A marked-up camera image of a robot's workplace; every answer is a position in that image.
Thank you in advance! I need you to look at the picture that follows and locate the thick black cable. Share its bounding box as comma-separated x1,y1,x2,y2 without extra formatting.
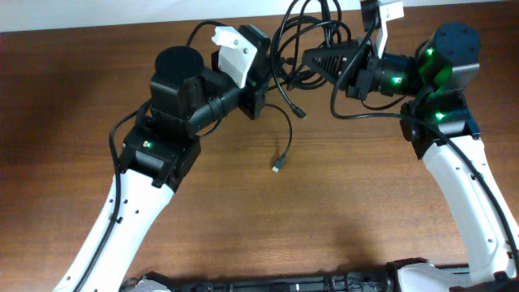
269,0,354,121

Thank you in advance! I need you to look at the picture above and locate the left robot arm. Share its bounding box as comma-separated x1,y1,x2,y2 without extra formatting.
55,46,270,291

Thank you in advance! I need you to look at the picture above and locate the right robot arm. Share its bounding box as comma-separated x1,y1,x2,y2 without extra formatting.
302,23,518,291

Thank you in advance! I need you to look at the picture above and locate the right camera black cable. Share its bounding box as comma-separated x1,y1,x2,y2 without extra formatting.
328,24,519,264

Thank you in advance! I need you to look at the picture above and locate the camera black cable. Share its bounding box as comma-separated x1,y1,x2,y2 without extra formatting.
71,19,228,292
328,24,519,264

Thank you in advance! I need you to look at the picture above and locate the left camera black cable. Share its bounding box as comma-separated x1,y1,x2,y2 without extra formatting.
71,19,228,292

